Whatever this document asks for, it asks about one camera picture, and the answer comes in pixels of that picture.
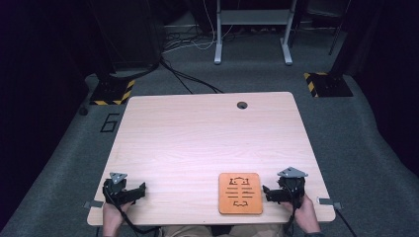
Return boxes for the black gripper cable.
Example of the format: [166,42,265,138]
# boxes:
[104,187,161,235]
[283,182,299,237]

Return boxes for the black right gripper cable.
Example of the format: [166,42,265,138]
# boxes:
[283,182,299,237]

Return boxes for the black stand base hazard tape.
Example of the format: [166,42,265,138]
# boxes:
[89,77,136,107]
[302,71,354,99]

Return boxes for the white metal desk frame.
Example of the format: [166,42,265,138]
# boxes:
[213,0,298,66]

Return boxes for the black floor cables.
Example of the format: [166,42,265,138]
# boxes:
[159,58,225,95]

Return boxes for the grey table clamp with cable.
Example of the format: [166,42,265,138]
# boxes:
[316,197,359,237]

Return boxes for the person's right hand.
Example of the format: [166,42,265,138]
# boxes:
[280,193,318,229]

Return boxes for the white floor cables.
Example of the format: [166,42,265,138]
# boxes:
[162,0,235,54]

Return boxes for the black upright stand post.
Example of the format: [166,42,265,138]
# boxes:
[329,0,384,76]

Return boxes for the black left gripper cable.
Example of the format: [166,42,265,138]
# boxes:
[104,187,161,235]

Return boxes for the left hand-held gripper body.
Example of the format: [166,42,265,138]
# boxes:
[102,172,133,206]

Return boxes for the orange leather mat with cutouts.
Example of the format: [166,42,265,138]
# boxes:
[217,172,264,215]

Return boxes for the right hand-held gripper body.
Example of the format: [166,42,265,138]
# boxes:
[276,166,309,208]

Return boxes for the person's left hand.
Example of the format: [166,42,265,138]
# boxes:
[102,200,133,229]

